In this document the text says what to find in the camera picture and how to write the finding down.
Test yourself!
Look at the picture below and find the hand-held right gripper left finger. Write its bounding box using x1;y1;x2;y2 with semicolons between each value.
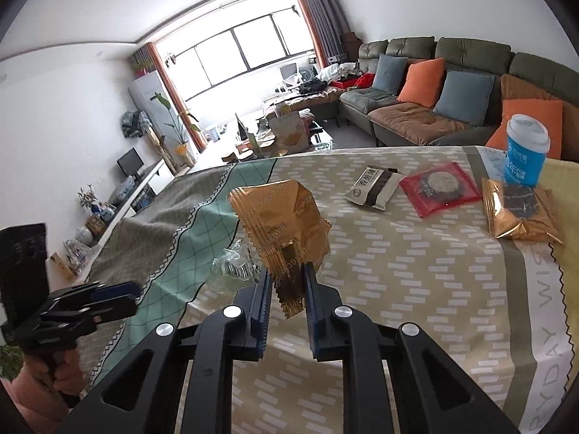
56;268;274;434

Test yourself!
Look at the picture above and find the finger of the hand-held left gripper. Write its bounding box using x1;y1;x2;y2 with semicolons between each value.
38;299;139;335
50;281;143;310

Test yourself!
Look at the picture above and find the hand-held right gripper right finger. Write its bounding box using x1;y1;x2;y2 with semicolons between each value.
302;263;521;434

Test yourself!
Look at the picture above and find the gold foil wrapper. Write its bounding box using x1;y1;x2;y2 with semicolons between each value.
227;180;332;323

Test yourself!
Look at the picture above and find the person's left forearm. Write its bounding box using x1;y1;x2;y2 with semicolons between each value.
7;368;69;434

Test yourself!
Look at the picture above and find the person's left hand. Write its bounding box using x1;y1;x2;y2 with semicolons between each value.
22;350;88;397

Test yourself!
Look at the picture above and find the clear plastic wrapper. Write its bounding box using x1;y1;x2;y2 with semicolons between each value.
209;239;264;291

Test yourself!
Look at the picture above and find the blue and white vase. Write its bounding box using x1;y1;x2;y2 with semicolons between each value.
90;203;119;225

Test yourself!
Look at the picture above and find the green leafy plant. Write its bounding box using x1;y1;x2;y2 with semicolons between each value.
0;342;24;381

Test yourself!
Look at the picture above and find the white television cabinet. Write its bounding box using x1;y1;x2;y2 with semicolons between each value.
49;158;169;277

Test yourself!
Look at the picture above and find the patterned tablecloth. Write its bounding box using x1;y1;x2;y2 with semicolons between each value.
84;145;579;434

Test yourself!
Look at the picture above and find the black television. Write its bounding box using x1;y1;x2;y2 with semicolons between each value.
116;147;146;180

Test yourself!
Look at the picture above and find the grey and white snack packet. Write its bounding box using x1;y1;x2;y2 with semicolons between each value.
345;166;406;212

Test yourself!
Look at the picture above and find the cluttered coffee table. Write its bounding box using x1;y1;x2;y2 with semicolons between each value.
221;99;336;164

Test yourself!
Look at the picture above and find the dark patterned cloth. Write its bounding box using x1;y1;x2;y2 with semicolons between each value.
121;109;151;139

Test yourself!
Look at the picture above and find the red snack packet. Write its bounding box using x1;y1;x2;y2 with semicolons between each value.
400;161;483;219

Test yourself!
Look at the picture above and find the printed paper bag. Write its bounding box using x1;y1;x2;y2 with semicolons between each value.
270;112;309;151

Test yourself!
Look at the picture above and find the tall leafy houseplant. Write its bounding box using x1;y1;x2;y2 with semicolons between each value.
151;92;200;164

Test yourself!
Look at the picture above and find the white standing air conditioner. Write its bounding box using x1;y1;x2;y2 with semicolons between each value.
127;72;176;164

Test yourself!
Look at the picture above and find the brown sofa cover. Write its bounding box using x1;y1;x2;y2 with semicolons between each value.
367;73;566;137

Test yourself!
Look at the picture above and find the gold snack packet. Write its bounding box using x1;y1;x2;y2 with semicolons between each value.
480;176;566;246

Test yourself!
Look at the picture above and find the white office chair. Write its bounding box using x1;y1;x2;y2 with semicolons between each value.
277;63;302;94

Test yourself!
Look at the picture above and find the white clothes pile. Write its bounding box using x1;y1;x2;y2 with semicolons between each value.
316;62;359;83

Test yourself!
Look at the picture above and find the blue-grey cushion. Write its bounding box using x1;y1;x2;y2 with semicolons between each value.
433;69;496;128
373;53;409;96

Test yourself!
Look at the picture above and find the orange cushion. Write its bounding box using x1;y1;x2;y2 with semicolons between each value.
486;98;565;160
397;57;447;109

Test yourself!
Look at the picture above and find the large window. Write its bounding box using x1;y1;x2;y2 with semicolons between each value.
153;6;318;106

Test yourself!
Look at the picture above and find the blue cup with white lid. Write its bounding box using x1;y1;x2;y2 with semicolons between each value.
503;113;551;187

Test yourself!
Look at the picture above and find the brown cardboard box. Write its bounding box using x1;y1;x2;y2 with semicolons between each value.
339;31;363;63

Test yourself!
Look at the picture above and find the grey and orange curtain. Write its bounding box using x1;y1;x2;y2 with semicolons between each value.
291;0;354;67

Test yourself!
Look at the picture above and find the green sectional sofa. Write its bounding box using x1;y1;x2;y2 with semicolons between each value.
337;36;579;163

